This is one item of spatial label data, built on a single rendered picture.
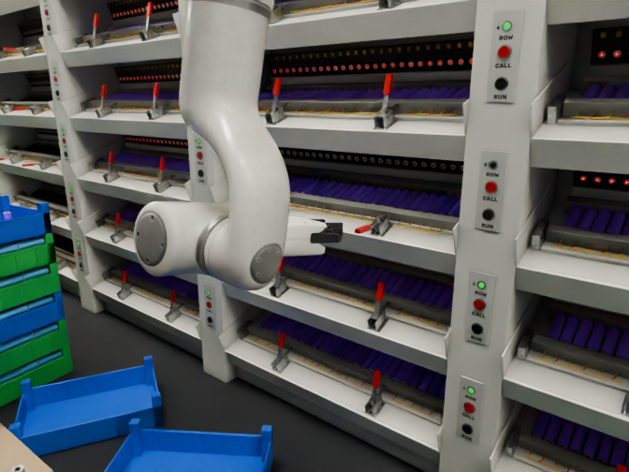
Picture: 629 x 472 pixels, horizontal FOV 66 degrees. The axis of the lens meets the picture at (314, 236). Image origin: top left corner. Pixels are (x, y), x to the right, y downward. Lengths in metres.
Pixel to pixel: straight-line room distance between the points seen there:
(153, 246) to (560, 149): 0.55
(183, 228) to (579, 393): 0.64
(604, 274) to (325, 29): 0.61
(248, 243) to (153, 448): 0.76
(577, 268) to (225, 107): 0.55
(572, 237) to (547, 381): 0.23
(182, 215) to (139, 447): 0.72
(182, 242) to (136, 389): 0.90
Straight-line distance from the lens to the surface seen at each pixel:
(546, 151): 0.77
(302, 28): 0.99
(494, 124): 0.78
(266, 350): 1.28
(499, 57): 0.78
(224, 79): 0.55
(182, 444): 1.16
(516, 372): 0.89
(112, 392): 1.41
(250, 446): 1.12
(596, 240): 0.84
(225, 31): 0.55
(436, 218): 0.89
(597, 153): 0.76
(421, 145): 0.84
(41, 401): 1.43
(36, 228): 1.40
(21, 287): 1.41
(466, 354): 0.89
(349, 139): 0.91
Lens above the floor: 0.73
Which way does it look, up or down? 16 degrees down
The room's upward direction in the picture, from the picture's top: straight up
